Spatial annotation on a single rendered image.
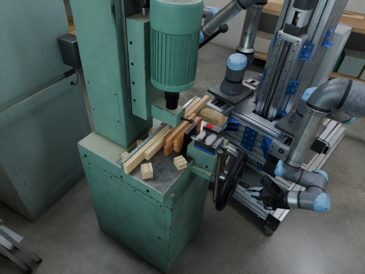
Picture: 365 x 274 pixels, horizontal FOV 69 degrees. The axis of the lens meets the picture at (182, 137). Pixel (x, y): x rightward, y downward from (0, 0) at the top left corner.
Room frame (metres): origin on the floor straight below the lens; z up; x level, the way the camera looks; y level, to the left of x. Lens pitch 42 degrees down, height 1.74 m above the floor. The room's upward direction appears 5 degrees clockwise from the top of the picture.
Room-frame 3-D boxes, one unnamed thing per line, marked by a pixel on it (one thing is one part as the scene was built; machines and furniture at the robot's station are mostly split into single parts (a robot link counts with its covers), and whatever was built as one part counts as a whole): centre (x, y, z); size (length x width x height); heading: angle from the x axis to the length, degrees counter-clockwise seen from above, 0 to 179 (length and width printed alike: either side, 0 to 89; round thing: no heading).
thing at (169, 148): (0.92, 0.01, 0.92); 0.23 x 0.02 x 0.05; 152
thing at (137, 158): (0.96, 0.07, 0.93); 0.60 x 0.02 x 0.05; 152
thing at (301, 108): (1.23, -0.68, 0.98); 0.13 x 0.12 x 0.14; 65
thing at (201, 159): (0.86, -0.12, 0.92); 0.15 x 0.13 x 0.09; 152
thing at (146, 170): (0.70, 0.13, 0.92); 0.05 x 0.04 x 0.04; 19
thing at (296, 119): (1.24, -0.67, 0.87); 0.15 x 0.15 x 0.10
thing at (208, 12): (1.78, -0.11, 1.21); 0.11 x 0.08 x 0.09; 65
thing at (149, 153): (1.03, 0.01, 0.92); 0.55 x 0.02 x 0.04; 152
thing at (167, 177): (0.90, -0.04, 0.87); 0.61 x 0.30 x 0.06; 152
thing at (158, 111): (0.95, 0.07, 1.03); 0.14 x 0.07 x 0.09; 62
